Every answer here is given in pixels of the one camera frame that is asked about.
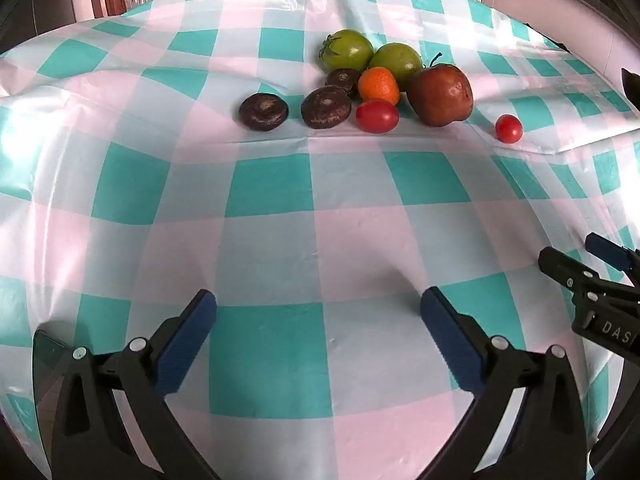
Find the green tomato with calyx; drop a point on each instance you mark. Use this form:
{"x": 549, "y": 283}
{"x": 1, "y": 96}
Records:
{"x": 347, "y": 50}

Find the round green tomato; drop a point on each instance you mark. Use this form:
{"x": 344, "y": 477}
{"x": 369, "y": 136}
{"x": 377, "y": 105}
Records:
{"x": 397, "y": 62}

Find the teal pink checked tablecloth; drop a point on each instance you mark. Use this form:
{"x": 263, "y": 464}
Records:
{"x": 300, "y": 240}

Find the large red cherry tomato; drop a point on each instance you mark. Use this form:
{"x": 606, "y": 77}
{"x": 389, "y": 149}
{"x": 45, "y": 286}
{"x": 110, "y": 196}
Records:
{"x": 377, "y": 116}

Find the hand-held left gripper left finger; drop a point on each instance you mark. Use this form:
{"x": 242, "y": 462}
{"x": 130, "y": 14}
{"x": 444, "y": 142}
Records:
{"x": 187, "y": 340}

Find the orange mandarin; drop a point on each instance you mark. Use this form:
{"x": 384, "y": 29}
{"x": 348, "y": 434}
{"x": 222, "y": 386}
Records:
{"x": 378, "y": 85}

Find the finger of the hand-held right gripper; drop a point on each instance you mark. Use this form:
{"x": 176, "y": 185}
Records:
{"x": 607, "y": 250}
{"x": 565, "y": 266}

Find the small red cherry tomato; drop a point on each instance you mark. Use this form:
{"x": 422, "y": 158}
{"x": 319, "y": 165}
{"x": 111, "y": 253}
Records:
{"x": 509, "y": 129}

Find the dark brown water chestnut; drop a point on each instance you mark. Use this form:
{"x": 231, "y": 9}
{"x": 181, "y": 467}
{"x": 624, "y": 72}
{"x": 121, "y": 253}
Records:
{"x": 325, "y": 107}
{"x": 263, "y": 112}
{"x": 342, "y": 80}

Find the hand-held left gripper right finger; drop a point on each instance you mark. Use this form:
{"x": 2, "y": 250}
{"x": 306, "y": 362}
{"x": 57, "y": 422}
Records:
{"x": 447, "y": 340}

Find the dark red apple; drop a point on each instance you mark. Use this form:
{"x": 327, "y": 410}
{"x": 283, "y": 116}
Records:
{"x": 440, "y": 95}

